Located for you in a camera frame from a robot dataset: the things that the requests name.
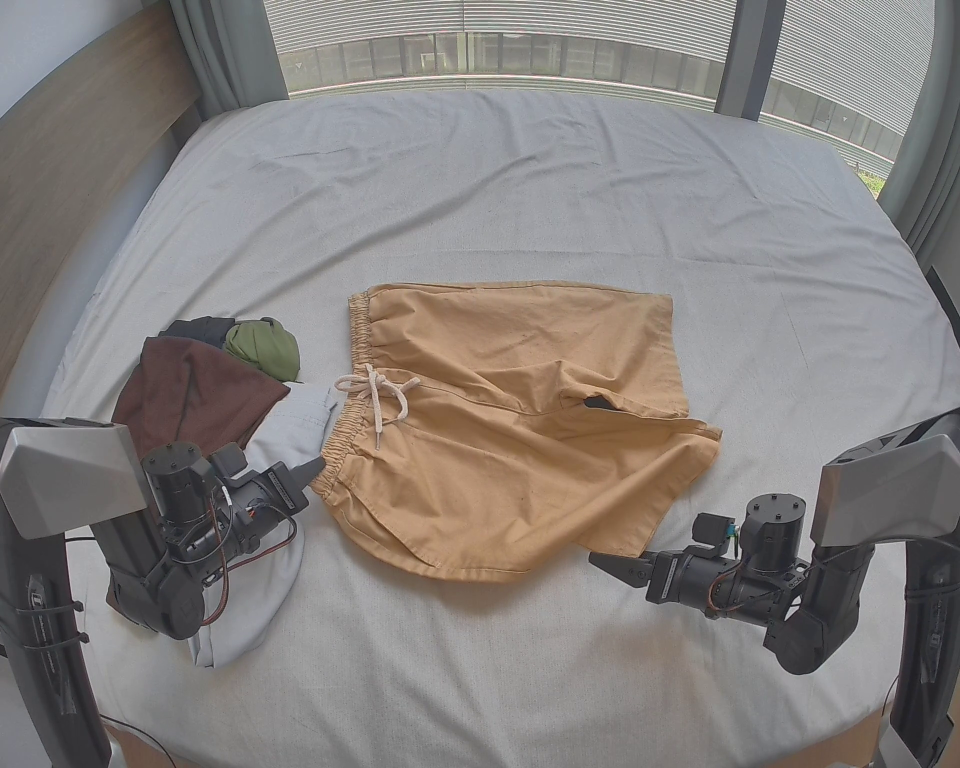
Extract pale grey garment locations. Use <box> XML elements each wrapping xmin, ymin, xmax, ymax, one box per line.
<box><xmin>183</xmin><ymin>381</ymin><xmax>339</xmax><ymax>670</ymax></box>

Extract grey-green curtain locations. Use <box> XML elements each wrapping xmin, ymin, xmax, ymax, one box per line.
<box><xmin>168</xmin><ymin>0</ymin><xmax>292</xmax><ymax>115</ymax></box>
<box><xmin>876</xmin><ymin>0</ymin><xmax>960</xmax><ymax>265</ymax></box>

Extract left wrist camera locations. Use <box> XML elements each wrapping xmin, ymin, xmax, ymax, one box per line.
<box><xmin>208</xmin><ymin>442</ymin><xmax>250</xmax><ymax>481</ymax></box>

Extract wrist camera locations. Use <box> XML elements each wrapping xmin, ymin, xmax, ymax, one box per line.
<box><xmin>208</xmin><ymin>442</ymin><xmax>250</xmax><ymax>481</ymax></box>
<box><xmin>693</xmin><ymin>511</ymin><xmax>744</xmax><ymax>560</ymax></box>

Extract bed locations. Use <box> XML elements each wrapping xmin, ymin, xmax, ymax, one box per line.
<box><xmin>0</xmin><ymin>6</ymin><xmax>960</xmax><ymax>768</ymax></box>

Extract window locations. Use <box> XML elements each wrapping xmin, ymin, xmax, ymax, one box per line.
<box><xmin>258</xmin><ymin>0</ymin><xmax>939</xmax><ymax>198</ymax></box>

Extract black garment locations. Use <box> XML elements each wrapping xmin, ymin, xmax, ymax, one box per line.
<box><xmin>157</xmin><ymin>316</ymin><xmax>237</xmax><ymax>352</ymax></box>

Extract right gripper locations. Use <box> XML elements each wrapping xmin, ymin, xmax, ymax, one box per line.
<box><xmin>643</xmin><ymin>549</ymin><xmax>741</xmax><ymax>614</ymax></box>

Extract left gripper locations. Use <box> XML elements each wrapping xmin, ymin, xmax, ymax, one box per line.
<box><xmin>225</xmin><ymin>459</ymin><xmax>329</xmax><ymax>554</ymax></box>

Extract olive green garment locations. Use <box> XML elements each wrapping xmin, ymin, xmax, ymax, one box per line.
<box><xmin>222</xmin><ymin>317</ymin><xmax>303</xmax><ymax>382</ymax></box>

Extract black cable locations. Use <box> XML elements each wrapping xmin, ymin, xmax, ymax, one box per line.
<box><xmin>99</xmin><ymin>712</ymin><xmax>185</xmax><ymax>768</ymax></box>

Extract brown garment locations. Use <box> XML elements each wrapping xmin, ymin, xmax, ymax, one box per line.
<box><xmin>111</xmin><ymin>335</ymin><xmax>292</xmax><ymax>470</ymax></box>

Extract tan shorts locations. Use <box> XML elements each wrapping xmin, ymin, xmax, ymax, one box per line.
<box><xmin>311</xmin><ymin>281</ymin><xmax>725</xmax><ymax>585</ymax></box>

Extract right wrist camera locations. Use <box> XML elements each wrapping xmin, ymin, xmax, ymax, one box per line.
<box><xmin>693</xmin><ymin>511</ymin><xmax>744</xmax><ymax>560</ymax></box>

